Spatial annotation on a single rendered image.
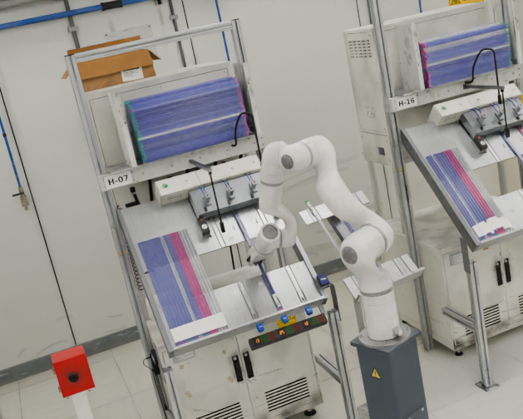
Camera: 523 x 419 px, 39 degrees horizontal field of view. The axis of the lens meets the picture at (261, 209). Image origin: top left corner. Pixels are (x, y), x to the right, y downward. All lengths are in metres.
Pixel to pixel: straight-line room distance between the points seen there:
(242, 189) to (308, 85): 1.91
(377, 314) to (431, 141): 1.32
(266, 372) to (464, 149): 1.45
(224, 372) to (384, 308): 1.03
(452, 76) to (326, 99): 1.52
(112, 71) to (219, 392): 1.55
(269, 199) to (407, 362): 0.78
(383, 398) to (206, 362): 0.92
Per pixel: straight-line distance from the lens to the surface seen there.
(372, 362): 2.74
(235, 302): 3.06
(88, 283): 4.86
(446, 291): 3.81
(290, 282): 3.13
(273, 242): 2.85
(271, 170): 2.73
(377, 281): 2.60
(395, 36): 3.85
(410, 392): 2.81
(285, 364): 3.51
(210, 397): 3.44
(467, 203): 3.55
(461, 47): 3.82
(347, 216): 2.60
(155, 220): 3.25
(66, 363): 3.03
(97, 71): 3.50
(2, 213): 4.72
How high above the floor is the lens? 1.92
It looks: 15 degrees down
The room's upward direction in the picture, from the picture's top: 12 degrees counter-clockwise
